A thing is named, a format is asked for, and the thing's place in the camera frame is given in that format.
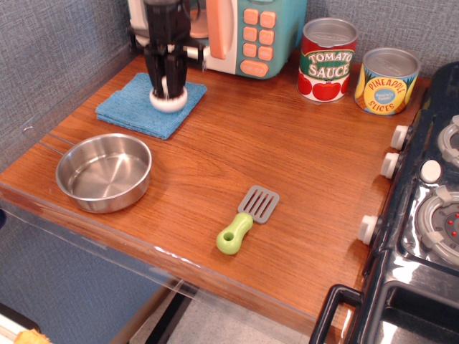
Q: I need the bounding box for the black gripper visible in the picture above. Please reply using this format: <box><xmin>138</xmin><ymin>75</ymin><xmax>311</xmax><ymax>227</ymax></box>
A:
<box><xmin>128</xmin><ymin>1</ymin><xmax>205</xmax><ymax>99</ymax></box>

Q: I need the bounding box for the white brown toy mushroom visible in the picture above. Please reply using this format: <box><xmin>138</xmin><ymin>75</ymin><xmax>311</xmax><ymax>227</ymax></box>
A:
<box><xmin>149</xmin><ymin>76</ymin><xmax>188</xmax><ymax>113</ymax></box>

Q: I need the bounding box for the blue folded cloth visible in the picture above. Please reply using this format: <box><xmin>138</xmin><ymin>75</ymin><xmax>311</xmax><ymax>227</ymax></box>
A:
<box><xmin>95</xmin><ymin>73</ymin><xmax>207</xmax><ymax>140</ymax></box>

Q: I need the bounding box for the teal toy microwave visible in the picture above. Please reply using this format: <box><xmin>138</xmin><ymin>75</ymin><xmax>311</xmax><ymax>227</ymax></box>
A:
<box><xmin>127</xmin><ymin>0</ymin><xmax>308</xmax><ymax>80</ymax></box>

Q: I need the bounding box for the stainless steel pan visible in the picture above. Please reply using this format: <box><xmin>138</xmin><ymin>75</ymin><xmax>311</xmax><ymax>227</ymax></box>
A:
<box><xmin>22</xmin><ymin>126</ymin><xmax>153</xmax><ymax>214</ymax></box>

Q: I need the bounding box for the tomato sauce can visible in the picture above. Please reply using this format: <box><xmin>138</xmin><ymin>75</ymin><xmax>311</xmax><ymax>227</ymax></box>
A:
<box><xmin>297</xmin><ymin>17</ymin><xmax>359</xmax><ymax>102</ymax></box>

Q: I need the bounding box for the green grey toy spatula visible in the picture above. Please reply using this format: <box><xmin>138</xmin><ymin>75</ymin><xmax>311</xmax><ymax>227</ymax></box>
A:
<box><xmin>216</xmin><ymin>185</ymin><xmax>280</xmax><ymax>255</ymax></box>

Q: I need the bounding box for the pineapple slices can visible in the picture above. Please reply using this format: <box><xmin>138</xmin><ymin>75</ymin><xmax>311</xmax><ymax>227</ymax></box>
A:
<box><xmin>354</xmin><ymin>47</ymin><xmax>421</xmax><ymax>115</ymax></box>

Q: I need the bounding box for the clear acrylic table guard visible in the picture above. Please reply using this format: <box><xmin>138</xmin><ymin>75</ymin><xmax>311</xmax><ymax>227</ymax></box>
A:
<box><xmin>1</xmin><ymin>178</ymin><xmax>365</xmax><ymax>333</ymax></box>

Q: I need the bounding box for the white stove knob upper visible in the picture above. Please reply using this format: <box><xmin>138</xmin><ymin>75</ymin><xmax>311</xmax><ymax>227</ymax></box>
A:
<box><xmin>390</xmin><ymin>125</ymin><xmax>410</xmax><ymax>151</ymax></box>

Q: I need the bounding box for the white stove knob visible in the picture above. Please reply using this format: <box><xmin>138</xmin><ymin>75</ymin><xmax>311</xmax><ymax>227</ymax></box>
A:
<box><xmin>390</xmin><ymin>125</ymin><xmax>410</xmax><ymax>151</ymax></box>
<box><xmin>380</xmin><ymin>153</ymin><xmax>399</xmax><ymax>179</ymax></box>
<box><xmin>357</xmin><ymin>215</ymin><xmax>378</xmax><ymax>245</ymax></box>

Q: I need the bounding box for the white stove knob middle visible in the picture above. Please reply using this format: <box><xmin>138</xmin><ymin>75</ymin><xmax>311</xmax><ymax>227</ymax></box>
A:
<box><xmin>380</xmin><ymin>153</ymin><xmax>399</xmax><ymax>179</ymax></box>

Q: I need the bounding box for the white stove knob lower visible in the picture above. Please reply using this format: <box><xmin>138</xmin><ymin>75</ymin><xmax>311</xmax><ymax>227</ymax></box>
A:
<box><xmin>357</xmin><ymin>215</ymin><xmax>378</xmax><ymax>245</ymax></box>

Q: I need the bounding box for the yellow object bottom corner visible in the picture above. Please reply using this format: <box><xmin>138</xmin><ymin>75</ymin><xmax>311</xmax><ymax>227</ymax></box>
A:
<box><xmin>14</xmin><ymin>329</ymin><xmax>51</xmax><ymax>344</ymax></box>

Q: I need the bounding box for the black toy stove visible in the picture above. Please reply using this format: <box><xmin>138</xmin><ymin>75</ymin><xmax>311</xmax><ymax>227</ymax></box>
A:
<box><xmin>310</xmin><ymin>62</ymin><xmax>458</xmax><ymax>343</ymax></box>

